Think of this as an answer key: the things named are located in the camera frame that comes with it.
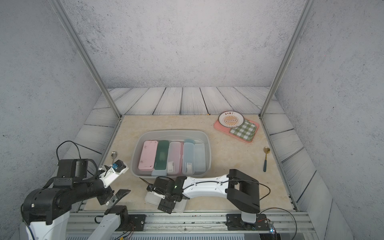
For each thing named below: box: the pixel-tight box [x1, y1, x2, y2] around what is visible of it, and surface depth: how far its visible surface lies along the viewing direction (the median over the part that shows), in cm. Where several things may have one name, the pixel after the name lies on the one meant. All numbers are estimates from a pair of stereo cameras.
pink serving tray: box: [213, 118, 260, 143], surface depth 113 cm
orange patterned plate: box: [218, 110, 245, 129], surface depth 120 cm
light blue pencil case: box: [151, 167, 168, 177], surface depth 89 cm
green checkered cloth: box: [230, 120, 257, 142], surface depth 111 cm
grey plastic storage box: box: [131, 129, 212, 178], surface depth 95 cm
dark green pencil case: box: [154, 140, 169, 170], surface depth 95 cm
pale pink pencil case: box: [138, 140, 158, 171], surface depth 94 cm
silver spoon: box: [111, 151, 118, 164], surface depth 100 cm
